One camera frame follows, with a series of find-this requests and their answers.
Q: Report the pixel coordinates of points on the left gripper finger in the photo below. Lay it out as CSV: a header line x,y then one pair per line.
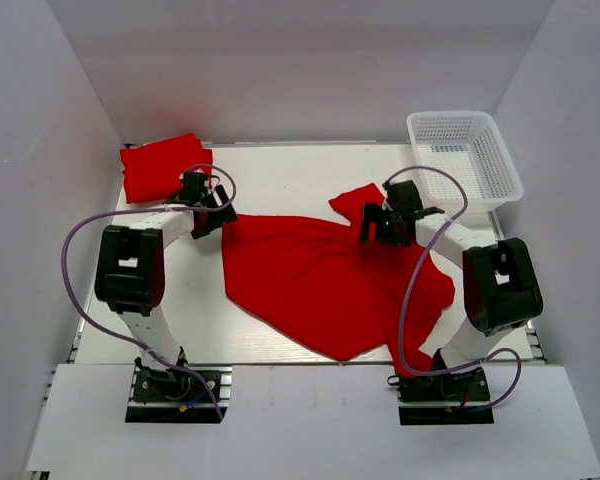
x,y
204,224
227,214

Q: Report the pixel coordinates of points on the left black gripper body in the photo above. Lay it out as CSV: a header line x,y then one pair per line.
x,y
216,214

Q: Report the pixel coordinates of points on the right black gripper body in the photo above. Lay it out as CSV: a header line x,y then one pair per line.
x,y
376,226

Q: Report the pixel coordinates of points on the red t-shirt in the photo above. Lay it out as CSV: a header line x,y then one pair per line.
x,y
316,283
152,172

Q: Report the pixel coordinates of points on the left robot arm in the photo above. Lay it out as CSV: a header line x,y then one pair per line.
x,y
131,275

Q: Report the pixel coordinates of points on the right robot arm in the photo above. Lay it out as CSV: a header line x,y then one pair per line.
x,y
499,285

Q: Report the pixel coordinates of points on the folded red t-shirt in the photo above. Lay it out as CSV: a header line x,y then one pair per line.
x,y
152,172

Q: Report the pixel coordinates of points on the white plastic basket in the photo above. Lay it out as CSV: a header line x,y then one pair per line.
x,y
463,151

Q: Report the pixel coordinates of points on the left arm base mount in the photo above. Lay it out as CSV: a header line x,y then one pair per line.
x,y
161,397

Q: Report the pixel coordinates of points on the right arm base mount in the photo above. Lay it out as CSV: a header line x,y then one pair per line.
x,y
448,400

